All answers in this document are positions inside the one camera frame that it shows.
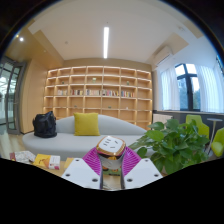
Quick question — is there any black bag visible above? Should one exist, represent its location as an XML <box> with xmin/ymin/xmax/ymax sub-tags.
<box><xmin>32</xmin><ymin>110</ymin><xmax>58</xmax><ymax>139</ymax></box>

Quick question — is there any yellow cushion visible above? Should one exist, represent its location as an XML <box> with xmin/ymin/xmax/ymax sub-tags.
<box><xmin>73</xmin><ymin>112</ymin><xmax>101</xmax><ymax>137</ymax></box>

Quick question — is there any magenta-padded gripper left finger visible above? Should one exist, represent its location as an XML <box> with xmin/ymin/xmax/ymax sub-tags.
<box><xmin>61</xmin><ymin>146</ymin><xmax>104</xmax><ymax>190</ymax></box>

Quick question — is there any small round side table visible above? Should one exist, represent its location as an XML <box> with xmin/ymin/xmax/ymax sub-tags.
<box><xmin>206</xmin><ymin>117</ymin><xmax>224</xmax><ymax>154</ymax></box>

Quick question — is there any glass door with dark frame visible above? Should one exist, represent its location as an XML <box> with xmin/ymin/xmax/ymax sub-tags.
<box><xmin>0</xmin><ymin>56</ymin><xmax>28</xmax><ymax>135</ymax></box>

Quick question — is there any yellow and white book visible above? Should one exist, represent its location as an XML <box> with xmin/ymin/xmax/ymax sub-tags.
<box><xmin>32</xmin><ymin>153</ymin><xmax>62</xmax><ymax>171</ymax></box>

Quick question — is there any narrow white sheer curtain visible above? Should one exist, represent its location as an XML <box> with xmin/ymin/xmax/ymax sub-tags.
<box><xmin>160</xmin><ymin>66</ymin><xmax>181</xmax><ymax>112</ymax></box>

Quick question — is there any wooden wall shelf unit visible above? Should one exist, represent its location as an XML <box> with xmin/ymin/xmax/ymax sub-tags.
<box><xmin>42</xmin><ymin>65</ymin><xmax>154</xmax><ymax>131</ymax></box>

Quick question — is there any white wall air conditioner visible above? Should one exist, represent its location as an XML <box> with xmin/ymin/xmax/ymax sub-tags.
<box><xmin>152</xmin><ymin>45</ymin><xmax>174</xmax><ymax>68</ymax></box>

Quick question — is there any long ceiling light strip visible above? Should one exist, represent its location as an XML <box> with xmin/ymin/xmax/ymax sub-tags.
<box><xmin>102</xmin><ymin>26</ymin><xmax>110</xmax><ymax>60</ymax></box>

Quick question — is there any light grey curved sofa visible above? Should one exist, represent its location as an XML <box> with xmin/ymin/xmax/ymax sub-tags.
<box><xmin>21</xmin><ymin>114</ymin><xmax>148</xmax><ymax>162</ymax></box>

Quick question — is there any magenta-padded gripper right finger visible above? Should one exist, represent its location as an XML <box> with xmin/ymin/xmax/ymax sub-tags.
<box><xmin>120</xmin><ymin>146</ymin><xmax>164</xmax><ymax>190</ymax></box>

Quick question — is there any dark-framed window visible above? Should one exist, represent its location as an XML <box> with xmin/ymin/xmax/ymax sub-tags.
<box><xmin>174</xmin><ymin>63</ymin><xmax>202</xmax><ymax>112</ymax></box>

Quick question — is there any white cube charger gold band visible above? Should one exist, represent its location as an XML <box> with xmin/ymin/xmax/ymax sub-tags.
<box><xmin>95</xmin><ymin>135</ymin><xmax>128</xmax><ymax>174</ymax></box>

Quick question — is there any three-figure colourful figurine set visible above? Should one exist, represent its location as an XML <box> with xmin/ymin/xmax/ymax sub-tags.
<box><xmin>102</xmin><ymin>167</ymin><xmax>123</xmax><ymax>177</ymax></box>

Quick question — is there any green leafy plant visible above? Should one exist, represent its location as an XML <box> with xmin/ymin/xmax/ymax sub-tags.
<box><xmin>128</xmin><ymin>118</ymin><xmax>211</xmax><ymax>176</ymax></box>

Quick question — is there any wide white sheer curtain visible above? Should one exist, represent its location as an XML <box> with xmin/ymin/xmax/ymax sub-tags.
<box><xmin>194</xmin><ymin>63</ymin><xmax>224</xmax><ymax>114</ymax></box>

